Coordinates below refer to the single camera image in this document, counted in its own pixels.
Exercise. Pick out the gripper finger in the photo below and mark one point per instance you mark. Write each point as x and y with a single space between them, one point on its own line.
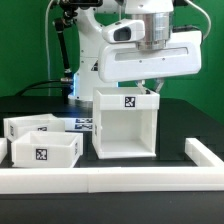
141 85
159 82

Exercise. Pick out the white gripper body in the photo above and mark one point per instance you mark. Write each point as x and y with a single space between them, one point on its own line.
125 62

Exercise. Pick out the large white drawer cabinet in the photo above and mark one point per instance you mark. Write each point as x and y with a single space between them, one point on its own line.
124 122

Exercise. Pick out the white drawer box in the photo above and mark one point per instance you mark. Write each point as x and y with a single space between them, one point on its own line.
16 127
40 149

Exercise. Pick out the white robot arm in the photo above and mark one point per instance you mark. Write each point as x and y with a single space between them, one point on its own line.
91 16

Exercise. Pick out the marker tag sheet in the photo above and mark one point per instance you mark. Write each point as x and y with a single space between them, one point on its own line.
78 124

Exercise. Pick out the white perimeter fence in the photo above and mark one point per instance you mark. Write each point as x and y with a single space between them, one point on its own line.
207 174

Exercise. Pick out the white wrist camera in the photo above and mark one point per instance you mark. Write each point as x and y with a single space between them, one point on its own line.
125 30

